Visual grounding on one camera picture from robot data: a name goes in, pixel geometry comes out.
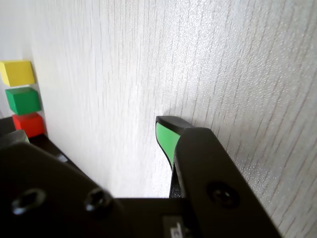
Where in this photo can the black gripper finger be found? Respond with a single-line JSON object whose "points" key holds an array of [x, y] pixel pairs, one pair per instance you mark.
{"points": [[49, 198], [213, 173]]}

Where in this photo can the green cube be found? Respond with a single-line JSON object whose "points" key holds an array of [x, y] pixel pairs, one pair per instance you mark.
{"points": [[23, 100]]}

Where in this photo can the red cube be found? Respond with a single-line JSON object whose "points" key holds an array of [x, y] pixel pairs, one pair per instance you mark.
{"points": [[29, 124]]}

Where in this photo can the yellow cube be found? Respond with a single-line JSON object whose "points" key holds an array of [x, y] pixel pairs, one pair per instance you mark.
{"points": [[17, 73]]}

